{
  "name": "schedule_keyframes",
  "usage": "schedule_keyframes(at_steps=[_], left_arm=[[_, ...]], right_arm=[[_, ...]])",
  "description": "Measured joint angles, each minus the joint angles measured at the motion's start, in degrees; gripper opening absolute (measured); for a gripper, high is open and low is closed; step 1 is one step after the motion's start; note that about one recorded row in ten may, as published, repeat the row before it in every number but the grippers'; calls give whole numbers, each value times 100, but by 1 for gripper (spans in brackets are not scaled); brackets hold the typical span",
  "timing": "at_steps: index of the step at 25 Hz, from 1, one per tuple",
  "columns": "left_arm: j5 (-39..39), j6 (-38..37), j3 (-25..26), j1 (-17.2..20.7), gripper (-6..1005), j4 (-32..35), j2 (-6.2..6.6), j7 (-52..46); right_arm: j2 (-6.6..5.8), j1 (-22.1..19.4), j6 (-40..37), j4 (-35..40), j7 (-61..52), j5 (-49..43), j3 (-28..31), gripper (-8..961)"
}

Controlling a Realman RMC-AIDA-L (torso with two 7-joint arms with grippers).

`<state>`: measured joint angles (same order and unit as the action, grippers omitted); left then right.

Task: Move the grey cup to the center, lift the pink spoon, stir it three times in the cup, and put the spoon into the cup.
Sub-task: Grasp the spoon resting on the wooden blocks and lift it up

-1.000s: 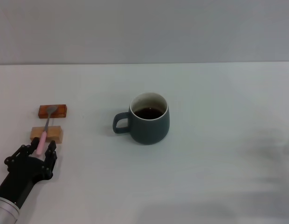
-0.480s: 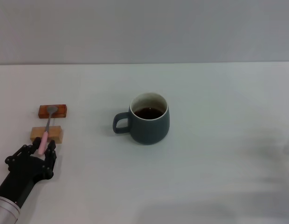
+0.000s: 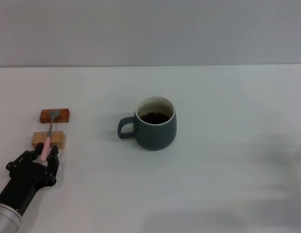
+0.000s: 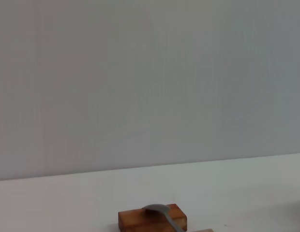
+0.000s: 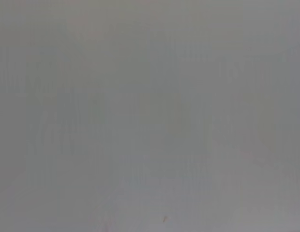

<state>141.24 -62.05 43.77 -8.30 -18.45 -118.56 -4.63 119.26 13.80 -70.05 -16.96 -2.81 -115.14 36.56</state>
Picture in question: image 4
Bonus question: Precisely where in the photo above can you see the red-brown wooden block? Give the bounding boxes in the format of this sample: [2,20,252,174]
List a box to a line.
[118,203,188,232]

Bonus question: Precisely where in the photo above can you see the pink handled metal spoon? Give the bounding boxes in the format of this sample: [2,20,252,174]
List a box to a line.
[142,204,187,232]

